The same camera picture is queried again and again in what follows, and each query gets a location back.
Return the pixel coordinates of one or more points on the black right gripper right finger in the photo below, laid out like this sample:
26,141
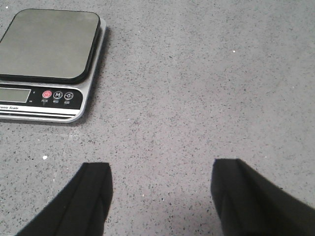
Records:
250,205

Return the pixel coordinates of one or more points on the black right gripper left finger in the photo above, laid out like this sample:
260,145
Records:
80,209

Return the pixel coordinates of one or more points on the silver black kitchen scale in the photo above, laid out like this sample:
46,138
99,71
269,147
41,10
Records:
48,60

